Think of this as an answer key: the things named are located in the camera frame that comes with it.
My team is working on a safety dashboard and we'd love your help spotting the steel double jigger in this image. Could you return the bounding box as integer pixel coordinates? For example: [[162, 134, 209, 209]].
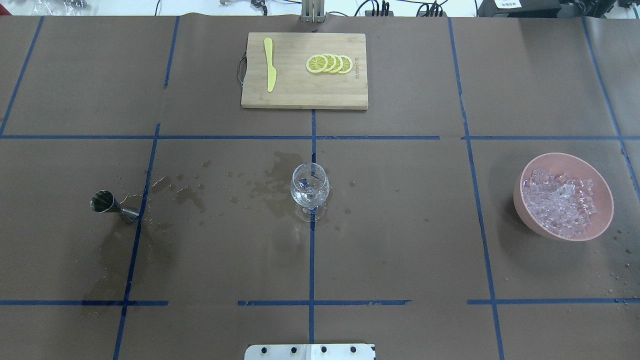
[[89, 190, 140, 224]]

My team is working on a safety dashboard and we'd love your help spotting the clear wine glass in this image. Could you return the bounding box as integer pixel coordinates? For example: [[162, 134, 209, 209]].
[[289, 162, 330, 223]]

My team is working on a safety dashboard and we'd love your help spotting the pile of ice cubes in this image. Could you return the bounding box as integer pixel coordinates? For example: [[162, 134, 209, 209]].
[[521, 168, 598, 239]]

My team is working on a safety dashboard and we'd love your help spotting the lemon slice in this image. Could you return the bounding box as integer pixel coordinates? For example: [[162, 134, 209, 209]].
[[322, 54, 338, 73], [329, 54, 343, 74], [337, 55, 354, 75], [305, 54, 329, 74]]

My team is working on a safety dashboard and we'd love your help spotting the yellow plastic knife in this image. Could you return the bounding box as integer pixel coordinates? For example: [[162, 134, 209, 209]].
[[263, 37, 278, 92]]

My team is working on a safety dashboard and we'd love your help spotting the bamboo cutting board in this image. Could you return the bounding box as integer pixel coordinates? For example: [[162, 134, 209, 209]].
[[241, 32, 370, 110]]

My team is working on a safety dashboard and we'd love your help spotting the pink bowl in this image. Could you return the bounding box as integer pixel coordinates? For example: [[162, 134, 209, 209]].
[[512, 152, 615, 242]]

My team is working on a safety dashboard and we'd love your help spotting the aluminium frame post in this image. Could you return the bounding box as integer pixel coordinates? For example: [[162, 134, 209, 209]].
[[300, 0, 326, 23]]

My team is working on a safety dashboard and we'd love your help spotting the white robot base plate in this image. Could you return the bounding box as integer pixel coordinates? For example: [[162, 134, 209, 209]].
[[243, 342, 377, 360]]

